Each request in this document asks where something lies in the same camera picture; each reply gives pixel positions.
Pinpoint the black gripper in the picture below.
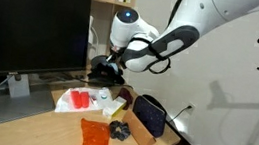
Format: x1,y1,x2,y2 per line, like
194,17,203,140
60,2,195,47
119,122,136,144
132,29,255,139
103,50,127,75

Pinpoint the maroon cloth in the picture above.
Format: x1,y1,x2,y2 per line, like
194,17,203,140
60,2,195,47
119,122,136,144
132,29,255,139
115,86,136,112

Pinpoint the white printed paper box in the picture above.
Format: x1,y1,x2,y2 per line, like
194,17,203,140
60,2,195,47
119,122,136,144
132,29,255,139
101,94,128,121

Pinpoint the red oblong item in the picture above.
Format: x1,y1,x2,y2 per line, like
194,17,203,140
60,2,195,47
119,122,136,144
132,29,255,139
67,89,86,111
77,90,93,110

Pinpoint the navy dotted pouch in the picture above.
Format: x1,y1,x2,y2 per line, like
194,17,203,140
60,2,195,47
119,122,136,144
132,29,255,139
128,92,171,140

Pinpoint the clear white plastic bag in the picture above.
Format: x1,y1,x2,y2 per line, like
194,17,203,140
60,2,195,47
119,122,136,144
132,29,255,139
54,82,115,120

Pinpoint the grey velvet scrunchie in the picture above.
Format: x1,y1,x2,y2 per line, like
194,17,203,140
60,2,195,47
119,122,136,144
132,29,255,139
107,118,133,143

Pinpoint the brown cardboard box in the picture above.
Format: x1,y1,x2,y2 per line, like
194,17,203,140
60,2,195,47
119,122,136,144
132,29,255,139
118,108,160,145

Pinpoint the orange plastic bag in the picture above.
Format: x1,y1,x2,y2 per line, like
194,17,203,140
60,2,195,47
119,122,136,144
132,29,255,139
77,117,113,145

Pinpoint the black computer monitor with stand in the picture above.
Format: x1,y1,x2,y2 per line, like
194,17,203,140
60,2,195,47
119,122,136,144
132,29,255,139
0,0,96,141

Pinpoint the wall socket with plug cable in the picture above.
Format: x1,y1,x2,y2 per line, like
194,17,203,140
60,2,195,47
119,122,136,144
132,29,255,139
166,101,198,127

